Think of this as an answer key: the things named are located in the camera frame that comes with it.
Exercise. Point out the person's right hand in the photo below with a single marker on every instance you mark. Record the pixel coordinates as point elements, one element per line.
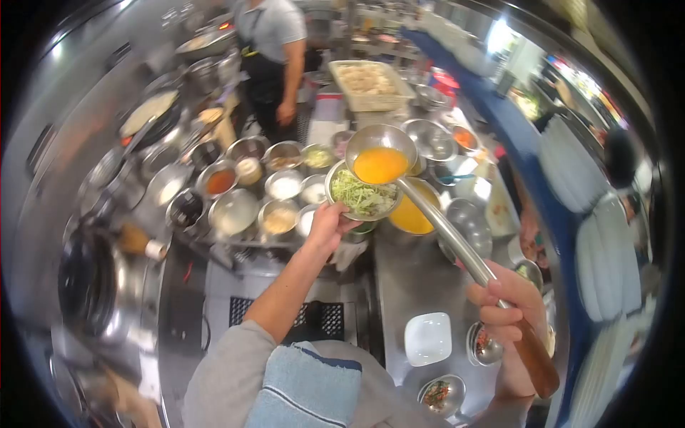
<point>522,294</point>

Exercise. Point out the person's left hand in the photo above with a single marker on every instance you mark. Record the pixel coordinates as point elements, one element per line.
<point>324,230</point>

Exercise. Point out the person's left thumb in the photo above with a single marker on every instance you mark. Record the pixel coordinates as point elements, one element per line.
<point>329,211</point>

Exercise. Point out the person's right fingers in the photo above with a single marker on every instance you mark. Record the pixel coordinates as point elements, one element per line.
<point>495,315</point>

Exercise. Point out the person's left fingers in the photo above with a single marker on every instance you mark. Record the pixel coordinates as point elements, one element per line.
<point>352,225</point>

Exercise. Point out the steel bowl holding cabbage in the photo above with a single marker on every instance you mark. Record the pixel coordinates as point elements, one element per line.
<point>335,184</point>

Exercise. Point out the shredded green cabbage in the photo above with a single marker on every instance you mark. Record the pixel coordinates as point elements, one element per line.
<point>364,198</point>

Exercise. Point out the small steel bowl with garnish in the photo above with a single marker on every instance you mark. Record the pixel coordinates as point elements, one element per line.
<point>441,396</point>
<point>484,345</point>

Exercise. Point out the steel tub of orange liquid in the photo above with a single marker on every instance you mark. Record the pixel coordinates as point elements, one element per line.
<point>412,219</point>

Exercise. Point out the orange beaten egg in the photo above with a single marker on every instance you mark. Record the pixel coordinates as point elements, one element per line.
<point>380,166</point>

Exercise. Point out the white square plate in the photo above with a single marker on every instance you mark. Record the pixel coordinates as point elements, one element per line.
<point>428,338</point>

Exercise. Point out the stack of steel bowls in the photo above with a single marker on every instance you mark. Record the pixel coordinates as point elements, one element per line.
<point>471,227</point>

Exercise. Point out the group of steel seasoning bowls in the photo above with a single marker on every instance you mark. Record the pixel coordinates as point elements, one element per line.
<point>233,211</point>

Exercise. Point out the black floor mat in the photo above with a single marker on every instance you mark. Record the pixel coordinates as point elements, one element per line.
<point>321,321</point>

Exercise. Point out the large empty steel bowl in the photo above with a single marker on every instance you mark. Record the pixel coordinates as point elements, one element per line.
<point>431,140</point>

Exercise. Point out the stack of white plates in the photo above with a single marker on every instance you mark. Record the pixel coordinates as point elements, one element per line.
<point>610,262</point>
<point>570,160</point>

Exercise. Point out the white basket of food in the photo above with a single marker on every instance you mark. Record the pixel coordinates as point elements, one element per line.
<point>369,85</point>

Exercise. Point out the steel bowl of carrot pieces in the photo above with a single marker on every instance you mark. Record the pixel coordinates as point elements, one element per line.
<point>464,139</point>

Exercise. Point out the red plastic container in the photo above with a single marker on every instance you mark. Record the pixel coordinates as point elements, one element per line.
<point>445,84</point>

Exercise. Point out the blue counter ledge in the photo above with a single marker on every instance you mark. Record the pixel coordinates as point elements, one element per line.
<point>513,123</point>

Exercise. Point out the person's body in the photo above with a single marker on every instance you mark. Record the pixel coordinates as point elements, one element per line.
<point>230,385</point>

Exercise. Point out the wok with white contents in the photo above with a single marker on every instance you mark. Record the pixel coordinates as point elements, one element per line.
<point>150,112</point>

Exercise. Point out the large steel pot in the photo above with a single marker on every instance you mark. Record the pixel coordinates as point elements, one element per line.
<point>206,44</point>

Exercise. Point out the black wok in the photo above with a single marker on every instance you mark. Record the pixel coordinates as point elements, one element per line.
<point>88,281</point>

